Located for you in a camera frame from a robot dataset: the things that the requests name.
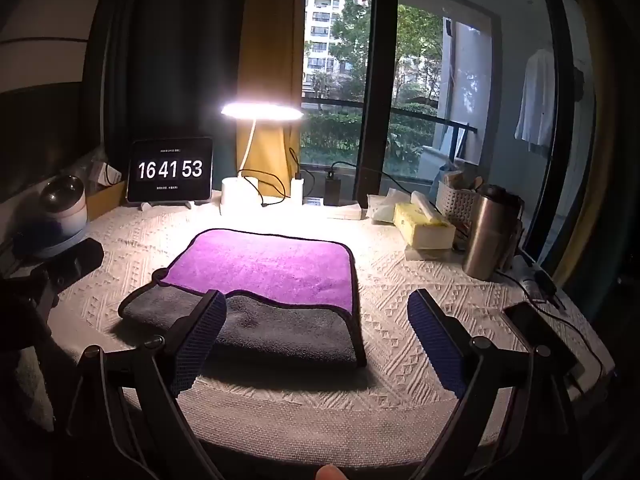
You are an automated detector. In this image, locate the black smartphone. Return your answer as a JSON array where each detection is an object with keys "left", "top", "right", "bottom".
[{"left": 501, "top": 301, "right": 586, "bottom": 382}]

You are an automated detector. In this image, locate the white hanging shirt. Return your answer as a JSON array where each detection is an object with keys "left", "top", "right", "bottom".
[{"left": 514, "top": 48, "right": 557, "bottom": 154}]

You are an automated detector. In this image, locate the stainless steel thermos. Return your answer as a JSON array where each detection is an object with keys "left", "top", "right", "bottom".
[{"left": 462, "top": 185, "right": 524, "bottom": 280}]

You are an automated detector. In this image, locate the white woven basket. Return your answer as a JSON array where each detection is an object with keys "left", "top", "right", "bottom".
[{"left": 436, "top": 174, "right": 484, "bottom": 227}]

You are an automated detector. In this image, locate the black window frame post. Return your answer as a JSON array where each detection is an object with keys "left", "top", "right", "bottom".
[{"left": 352, "top": 0, "right": 401, "bottom": 202}]

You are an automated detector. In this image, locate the white desk lamp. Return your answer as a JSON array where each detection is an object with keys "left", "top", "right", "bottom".
[{"left": 220, "top": 101, "right": 305, "bottom": 209}]

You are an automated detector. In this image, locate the clear plastic tissue pack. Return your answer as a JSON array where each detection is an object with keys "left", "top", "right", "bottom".
[{"left": 366, "top": 188, "right": 412, "bottom": 224}]

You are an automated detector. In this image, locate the black power bank cable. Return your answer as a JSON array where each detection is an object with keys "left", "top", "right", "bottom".
[{"left": 329, "top": 161, "right": 437, "bottom": 197}]

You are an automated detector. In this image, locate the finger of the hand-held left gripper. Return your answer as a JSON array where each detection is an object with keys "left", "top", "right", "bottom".
[{"left": 27, "top": 237, "right": 106, "bottom": 322}]

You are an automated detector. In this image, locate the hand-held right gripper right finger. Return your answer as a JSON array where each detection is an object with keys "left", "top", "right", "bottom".
[{"left": 406, "top": 289, "right": 576, "bottom": 480}]

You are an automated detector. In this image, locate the black phone cable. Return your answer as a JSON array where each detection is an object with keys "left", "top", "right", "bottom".
[{"left": 495, "top": 259, "right": 607, "bottom": 377}]

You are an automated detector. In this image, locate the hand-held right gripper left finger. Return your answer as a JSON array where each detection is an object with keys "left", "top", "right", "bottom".
[{"left": 67, "top": 289, "right": 229, "bottom": 480}]

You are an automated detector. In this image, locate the cardboard box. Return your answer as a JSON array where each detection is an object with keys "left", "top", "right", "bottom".
[{"left": 75, "top": 147, "right": 129, "bottom": 222}]

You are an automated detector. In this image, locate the white textured tablecloth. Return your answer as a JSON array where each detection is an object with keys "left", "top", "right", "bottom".
[{"left": 15, "top": 190, "right": 617, "bottom": 467}]

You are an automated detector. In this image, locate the white tablet stand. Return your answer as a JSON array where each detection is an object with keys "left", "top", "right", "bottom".
[{"left": 137, "top": 199, "right": 196, "bottom": 212}]

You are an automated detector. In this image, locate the black lamp cable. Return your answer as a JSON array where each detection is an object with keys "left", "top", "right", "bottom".
[{"left": 239, "top": 169, "right": 290, "bottom": 207}]

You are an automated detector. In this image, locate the clear flat plastic case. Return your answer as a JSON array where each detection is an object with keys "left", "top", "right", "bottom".
[{"left": 305, "top": 197, "right": 364, "bottom": 221}]

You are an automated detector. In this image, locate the yellow tissue box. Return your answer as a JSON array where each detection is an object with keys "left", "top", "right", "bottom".
[{"left": 392, "top": 191, "right": 457, "bottom": 250}]

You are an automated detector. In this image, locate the tablet with clock display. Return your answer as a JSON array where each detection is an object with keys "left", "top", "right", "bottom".
[{"left": 126, "top": 136, "right": 216, "bottom": 206}]

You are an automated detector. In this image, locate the white round humidifier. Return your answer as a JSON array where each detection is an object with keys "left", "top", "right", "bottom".
[{"left": 12, "top": 175, "right": 91, "bottom": 261}]

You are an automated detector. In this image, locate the purple and grey towel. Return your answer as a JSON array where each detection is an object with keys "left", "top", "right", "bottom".
[{"left": 118, "top": 228, "right": 368, "bottom": 368}]

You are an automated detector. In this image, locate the yellow curtain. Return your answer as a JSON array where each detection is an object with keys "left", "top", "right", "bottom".
[{"left": 235, "top": 0, "right": 307, "bottom": 197}]

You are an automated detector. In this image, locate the dark green curtain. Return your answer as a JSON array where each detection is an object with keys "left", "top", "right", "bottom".
[{"left": 82, "top": 0, "right": 251, "bottom": 197}]

